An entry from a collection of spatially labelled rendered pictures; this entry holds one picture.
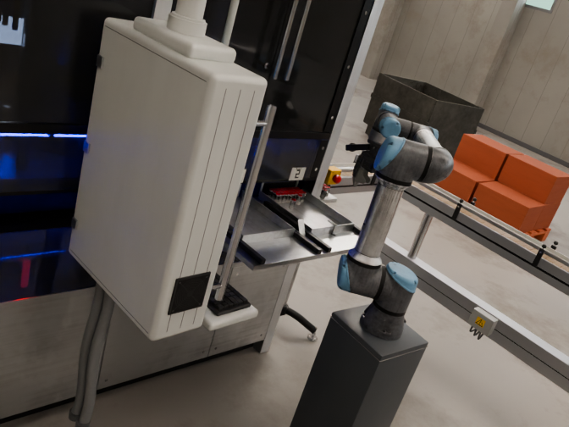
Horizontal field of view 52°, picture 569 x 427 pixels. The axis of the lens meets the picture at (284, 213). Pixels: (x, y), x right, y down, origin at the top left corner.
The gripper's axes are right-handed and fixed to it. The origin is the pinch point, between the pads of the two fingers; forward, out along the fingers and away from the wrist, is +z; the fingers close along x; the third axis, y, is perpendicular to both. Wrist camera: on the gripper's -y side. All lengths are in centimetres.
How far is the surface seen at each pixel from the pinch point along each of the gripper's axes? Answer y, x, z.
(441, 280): 28, 81, 53
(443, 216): 13, 81, 21
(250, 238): -4, -51, 19
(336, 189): -29, 40, 24
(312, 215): -10.6, -3.4, 21.3
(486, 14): -371, 944, -65
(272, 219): -13.2, -27.6, 21.0
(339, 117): -24.2, 10.7, -18.1
